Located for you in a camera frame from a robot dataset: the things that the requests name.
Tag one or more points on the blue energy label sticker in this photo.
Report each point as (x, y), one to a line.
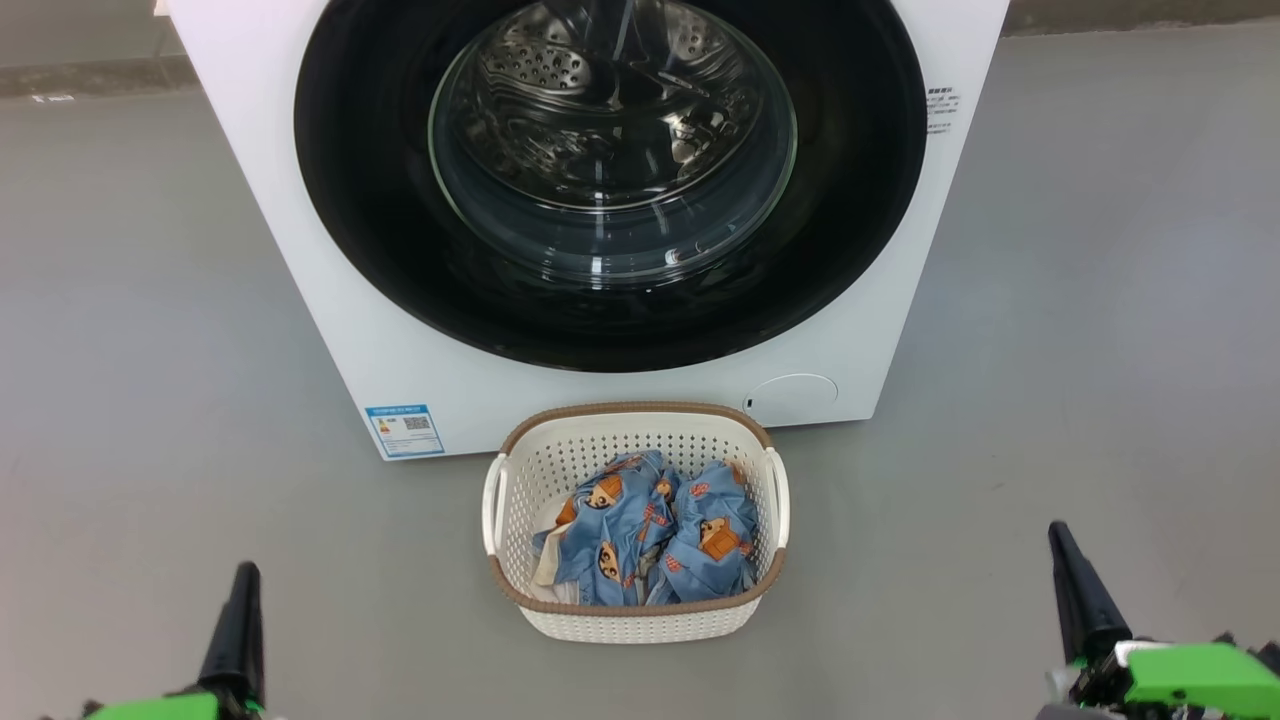
(405, 430)

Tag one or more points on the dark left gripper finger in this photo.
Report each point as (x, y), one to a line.
(240, 650)

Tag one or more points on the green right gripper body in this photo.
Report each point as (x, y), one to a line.
(1200, 680)

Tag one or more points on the black text instruction decal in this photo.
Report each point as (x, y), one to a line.
(941, 108)

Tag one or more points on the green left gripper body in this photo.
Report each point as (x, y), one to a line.
(170, 710)

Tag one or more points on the cream perforated laundry basket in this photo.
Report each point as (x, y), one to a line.
(640, 620)

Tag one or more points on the white front-load washing machine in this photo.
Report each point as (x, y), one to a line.
(300, 330)

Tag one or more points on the round glass washer door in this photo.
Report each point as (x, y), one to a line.
(360, 200)

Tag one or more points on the round white filter cover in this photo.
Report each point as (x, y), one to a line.
(795, 398)

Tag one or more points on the blue cartoon print garment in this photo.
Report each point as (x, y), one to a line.
(610, 535)
(705, 570)

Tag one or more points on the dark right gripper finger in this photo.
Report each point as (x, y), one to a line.
(1090, 610)

